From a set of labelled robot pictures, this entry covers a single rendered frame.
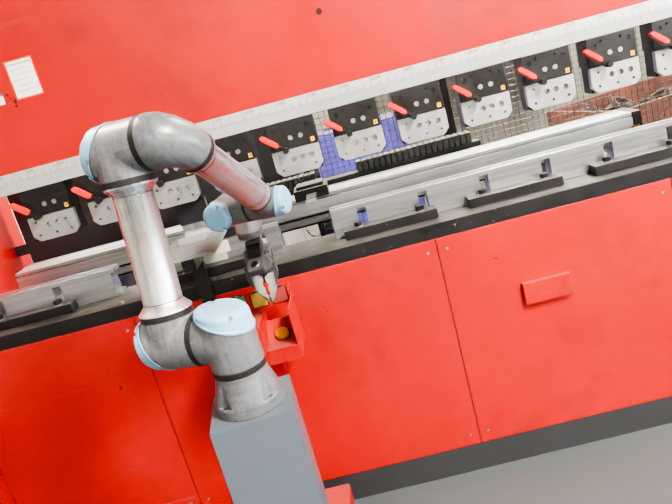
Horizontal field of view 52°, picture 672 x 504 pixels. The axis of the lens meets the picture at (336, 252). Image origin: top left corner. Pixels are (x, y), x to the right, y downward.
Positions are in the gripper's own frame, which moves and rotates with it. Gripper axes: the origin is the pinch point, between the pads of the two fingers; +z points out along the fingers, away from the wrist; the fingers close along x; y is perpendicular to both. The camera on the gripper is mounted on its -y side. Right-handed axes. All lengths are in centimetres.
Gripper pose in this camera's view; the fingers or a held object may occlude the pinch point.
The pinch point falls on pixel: (270, 298)
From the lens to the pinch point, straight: 194.4
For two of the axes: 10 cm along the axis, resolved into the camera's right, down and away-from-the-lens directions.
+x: -9.7, 2.5, 0.6
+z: 2.5, 9.0, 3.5
